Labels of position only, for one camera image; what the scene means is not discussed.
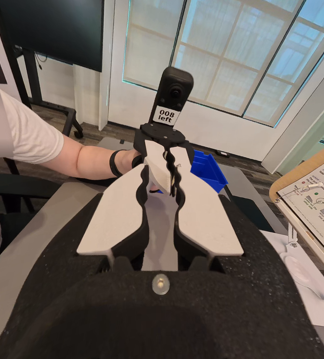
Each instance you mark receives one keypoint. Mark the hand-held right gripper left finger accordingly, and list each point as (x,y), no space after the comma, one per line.
(114,213)

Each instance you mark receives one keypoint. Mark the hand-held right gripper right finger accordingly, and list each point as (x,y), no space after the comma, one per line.
(206,218)

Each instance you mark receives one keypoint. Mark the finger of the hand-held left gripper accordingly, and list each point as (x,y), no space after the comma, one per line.
(156,165)
(183,157)

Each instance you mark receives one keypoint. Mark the blue plastic bin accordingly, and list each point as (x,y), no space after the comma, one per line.
(209,171)

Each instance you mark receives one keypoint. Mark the person's left forearm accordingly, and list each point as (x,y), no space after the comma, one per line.
(89,161)

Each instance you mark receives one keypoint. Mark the person's left hand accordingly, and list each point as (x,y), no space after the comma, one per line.
(125,161)

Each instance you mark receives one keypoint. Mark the black floor power box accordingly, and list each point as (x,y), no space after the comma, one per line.
(223,154)

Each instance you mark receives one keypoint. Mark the black wrist watch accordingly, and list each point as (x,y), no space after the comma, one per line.
(113,165)

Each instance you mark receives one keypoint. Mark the large paned window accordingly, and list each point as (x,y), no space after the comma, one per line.
(206,42)

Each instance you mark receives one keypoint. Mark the instruction sheet on wooden stand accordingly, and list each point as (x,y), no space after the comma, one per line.
(291,174)

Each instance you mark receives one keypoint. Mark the metal page holder clip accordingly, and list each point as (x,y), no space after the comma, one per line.
(309,186)

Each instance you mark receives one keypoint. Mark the large black display screen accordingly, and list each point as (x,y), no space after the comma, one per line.
(52,28)

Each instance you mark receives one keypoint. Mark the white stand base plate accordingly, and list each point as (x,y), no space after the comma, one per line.
(299,266)

